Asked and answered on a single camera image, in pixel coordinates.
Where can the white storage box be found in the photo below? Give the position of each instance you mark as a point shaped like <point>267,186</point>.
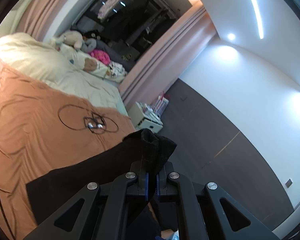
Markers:
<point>142,116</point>

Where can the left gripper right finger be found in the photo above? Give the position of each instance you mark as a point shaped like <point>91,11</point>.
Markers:
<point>162,186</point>

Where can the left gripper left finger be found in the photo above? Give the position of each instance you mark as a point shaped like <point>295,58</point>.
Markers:
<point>143,180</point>

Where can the cream pillow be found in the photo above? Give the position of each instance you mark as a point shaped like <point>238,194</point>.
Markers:
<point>36,59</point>

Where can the orange duvet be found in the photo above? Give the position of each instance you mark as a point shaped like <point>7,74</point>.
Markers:
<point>41,130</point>

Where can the pink curtain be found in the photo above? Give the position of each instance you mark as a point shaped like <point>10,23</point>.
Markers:
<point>162,64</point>

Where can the cream bed sheet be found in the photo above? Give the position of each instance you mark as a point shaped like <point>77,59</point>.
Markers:
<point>101,80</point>

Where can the pink plush toy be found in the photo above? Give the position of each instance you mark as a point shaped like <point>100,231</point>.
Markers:
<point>101,56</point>

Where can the black pants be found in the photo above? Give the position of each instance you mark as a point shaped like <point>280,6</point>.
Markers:
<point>49,192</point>

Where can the beige plush toy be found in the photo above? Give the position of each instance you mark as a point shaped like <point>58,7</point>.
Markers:
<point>70,38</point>

